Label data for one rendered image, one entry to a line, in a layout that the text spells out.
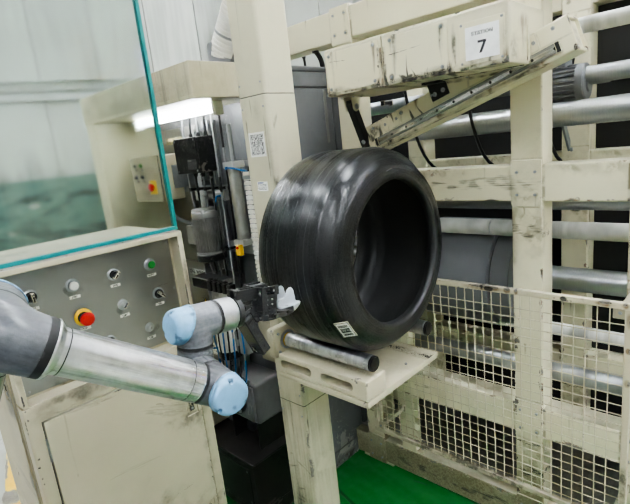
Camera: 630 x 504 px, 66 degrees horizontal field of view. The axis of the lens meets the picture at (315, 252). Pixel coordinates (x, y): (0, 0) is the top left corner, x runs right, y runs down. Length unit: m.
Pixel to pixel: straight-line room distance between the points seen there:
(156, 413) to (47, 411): 0.33
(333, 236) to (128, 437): 0.93
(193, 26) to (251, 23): 9.43
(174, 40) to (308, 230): 9.74
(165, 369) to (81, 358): 0.14
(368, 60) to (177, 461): 1.43
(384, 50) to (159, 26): 9.37
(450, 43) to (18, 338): 1.19
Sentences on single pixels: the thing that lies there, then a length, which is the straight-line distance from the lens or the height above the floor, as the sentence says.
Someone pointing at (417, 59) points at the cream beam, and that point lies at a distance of 1.48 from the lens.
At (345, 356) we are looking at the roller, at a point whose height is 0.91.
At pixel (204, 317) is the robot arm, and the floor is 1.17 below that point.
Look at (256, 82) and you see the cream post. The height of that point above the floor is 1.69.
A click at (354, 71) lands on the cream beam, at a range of 1.61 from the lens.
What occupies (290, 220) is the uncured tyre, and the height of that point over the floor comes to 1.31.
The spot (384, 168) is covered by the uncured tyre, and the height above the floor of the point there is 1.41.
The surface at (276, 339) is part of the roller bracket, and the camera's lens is 1.53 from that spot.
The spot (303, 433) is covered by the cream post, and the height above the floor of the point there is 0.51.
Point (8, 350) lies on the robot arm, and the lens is 0.82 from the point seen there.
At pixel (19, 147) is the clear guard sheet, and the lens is 1.48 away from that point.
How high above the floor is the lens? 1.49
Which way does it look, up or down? 13 degrees down
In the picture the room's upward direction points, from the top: 6 degrees counter-clockwise
